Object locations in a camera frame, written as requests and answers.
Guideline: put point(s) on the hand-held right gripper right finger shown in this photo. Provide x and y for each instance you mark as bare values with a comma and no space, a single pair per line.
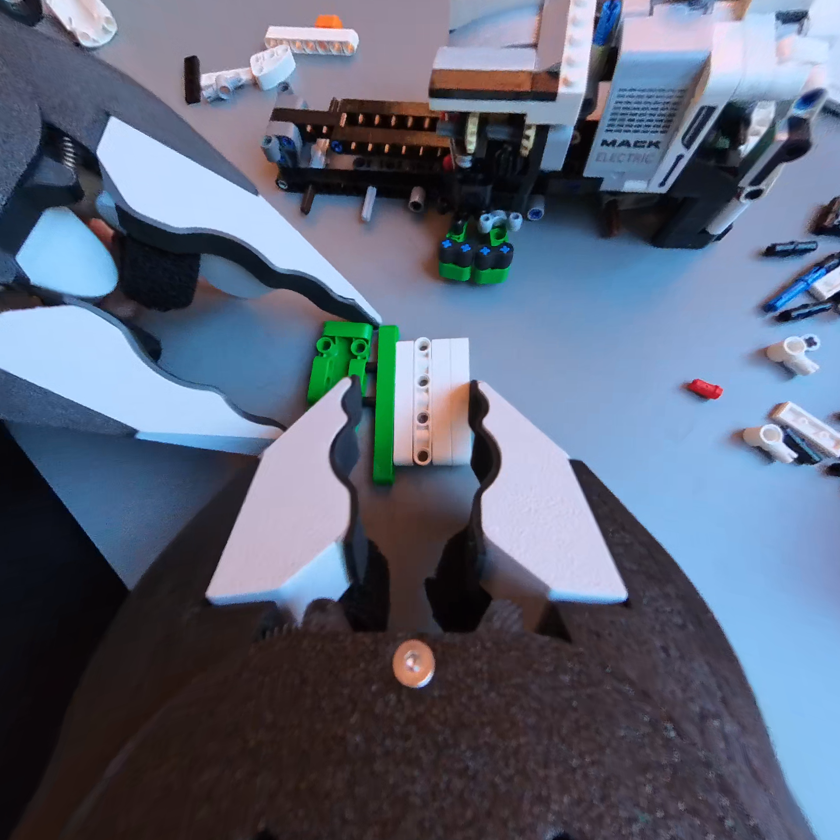
543,526

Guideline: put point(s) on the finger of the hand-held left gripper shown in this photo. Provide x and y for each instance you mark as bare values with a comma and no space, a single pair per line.
196,191
65,354

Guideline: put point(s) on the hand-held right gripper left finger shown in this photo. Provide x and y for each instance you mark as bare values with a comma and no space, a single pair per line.
288,518

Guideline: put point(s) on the green and white lego panel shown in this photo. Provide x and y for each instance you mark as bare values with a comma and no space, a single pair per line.
446,394

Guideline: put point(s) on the pile of small lego pieces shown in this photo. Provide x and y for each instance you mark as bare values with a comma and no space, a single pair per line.
790,354

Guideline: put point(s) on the white curved lego panel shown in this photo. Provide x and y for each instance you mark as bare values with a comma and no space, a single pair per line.
85,19

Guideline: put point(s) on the black short lego piece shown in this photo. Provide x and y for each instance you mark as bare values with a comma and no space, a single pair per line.
191,79

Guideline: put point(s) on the white grey lego connector piece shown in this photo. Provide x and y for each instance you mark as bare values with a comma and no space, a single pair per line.
272,66

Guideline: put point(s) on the white lego beam orange stud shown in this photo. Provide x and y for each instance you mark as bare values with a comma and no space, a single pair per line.
307,41

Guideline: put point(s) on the red lego pin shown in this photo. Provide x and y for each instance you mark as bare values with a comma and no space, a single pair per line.
705,389

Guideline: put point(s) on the green black lego subassembly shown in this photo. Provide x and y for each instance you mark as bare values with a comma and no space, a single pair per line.
488,273

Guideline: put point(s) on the partly built lego truck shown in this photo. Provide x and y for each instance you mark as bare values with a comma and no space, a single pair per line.
642,118

